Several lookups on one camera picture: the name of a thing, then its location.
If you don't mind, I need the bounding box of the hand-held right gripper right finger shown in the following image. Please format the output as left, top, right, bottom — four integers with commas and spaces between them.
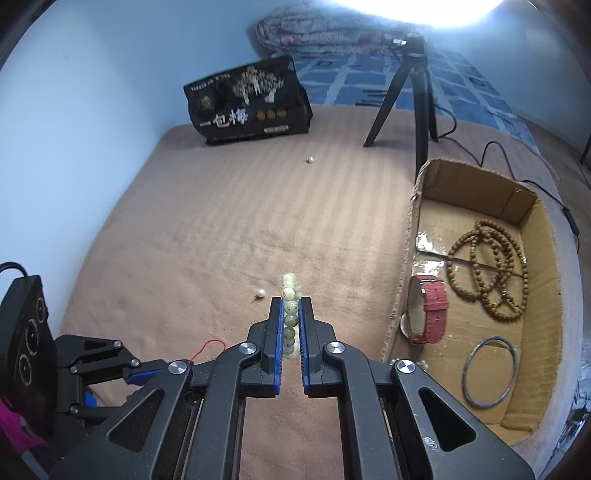
298, 296, 546, 480

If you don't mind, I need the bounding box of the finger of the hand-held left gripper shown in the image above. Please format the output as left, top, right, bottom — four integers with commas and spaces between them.
54, 336, 167, 386
69, 391, 123, 428

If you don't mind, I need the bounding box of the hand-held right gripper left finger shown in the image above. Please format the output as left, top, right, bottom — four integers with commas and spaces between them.
48, 295, 284, 480

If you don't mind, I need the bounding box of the pale green bead bracelet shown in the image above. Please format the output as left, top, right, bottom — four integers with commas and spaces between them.
279, 272, 305, 358

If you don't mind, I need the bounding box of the red cord jade pendant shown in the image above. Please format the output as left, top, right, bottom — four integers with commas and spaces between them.
187, 340, 227, 363

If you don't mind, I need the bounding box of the red strap wristwatch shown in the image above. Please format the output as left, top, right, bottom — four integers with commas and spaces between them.
401, 274, 450, 344

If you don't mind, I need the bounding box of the cardboard box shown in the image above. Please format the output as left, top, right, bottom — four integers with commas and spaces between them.
381, 159, 561, 432

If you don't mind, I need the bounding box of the thin dark bangle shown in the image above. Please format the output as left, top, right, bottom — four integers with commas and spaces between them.
463, 337, 519, 409

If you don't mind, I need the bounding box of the brown wooden bead necklace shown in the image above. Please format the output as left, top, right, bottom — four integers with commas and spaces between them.
445, 219, 529, 323

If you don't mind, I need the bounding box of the black snack bag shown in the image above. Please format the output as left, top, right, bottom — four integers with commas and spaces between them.
183, 55, 312, 147

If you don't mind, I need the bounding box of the black tripod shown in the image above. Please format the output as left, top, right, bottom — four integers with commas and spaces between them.
363, 34, 439, 178

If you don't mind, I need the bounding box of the blue patterned bedsheet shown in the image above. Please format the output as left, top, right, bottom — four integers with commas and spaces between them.
288, 46, 536, 139

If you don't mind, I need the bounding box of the folded floral quilt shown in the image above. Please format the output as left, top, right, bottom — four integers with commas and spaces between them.
256, 7, 416, 51

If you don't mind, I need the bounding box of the black power cable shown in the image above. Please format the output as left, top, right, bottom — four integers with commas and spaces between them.
429, 104, 580, 236

